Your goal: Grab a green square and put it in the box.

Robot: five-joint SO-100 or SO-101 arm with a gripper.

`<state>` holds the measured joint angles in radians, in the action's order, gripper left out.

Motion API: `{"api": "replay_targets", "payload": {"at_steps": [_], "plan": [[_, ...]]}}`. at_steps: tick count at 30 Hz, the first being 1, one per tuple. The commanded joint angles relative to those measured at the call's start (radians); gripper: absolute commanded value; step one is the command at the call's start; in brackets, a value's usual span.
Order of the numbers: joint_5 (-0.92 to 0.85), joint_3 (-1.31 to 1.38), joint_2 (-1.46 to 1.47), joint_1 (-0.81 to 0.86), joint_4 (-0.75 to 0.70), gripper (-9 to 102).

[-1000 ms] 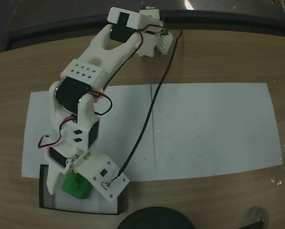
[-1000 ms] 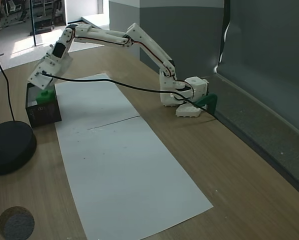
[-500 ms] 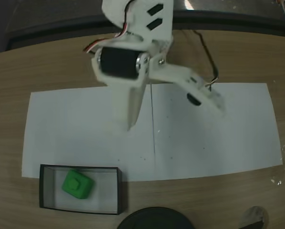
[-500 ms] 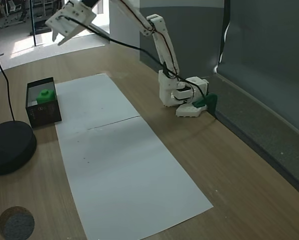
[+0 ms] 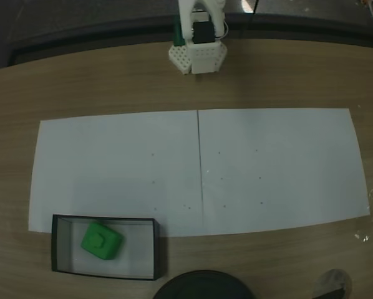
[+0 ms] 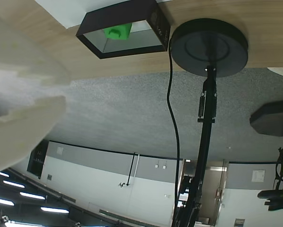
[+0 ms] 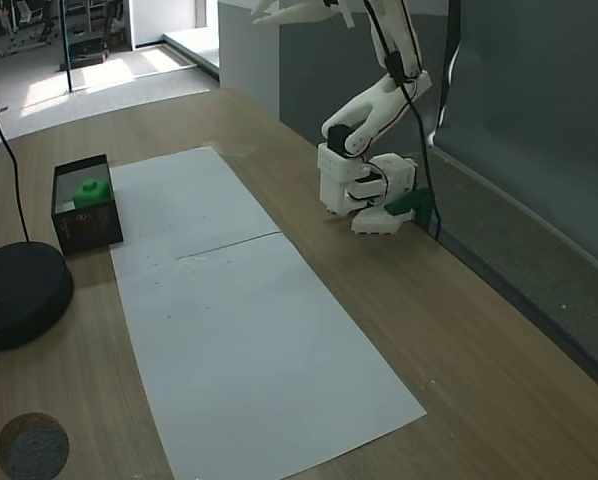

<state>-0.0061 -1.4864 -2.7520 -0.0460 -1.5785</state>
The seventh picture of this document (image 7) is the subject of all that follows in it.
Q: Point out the round grey table grommet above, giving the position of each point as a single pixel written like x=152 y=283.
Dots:
x=33 y=446

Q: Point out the white wrist camera mount plate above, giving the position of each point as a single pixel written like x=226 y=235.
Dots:
x=346 y=15

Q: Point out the black round stand base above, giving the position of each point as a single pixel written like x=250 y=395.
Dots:
x=21 y=295

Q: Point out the green cube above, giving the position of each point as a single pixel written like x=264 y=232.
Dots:
x=91 y=194

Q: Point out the green table clamp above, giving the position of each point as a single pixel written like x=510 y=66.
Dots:
x=409 y=200

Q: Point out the white paper sheet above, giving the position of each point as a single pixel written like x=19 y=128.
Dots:
x=179 y=200
x=249 y=350

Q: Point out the grey desk partition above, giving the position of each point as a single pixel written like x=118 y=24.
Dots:
x=529 y=100

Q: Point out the black open box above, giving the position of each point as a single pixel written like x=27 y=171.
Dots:
x=86 y=227

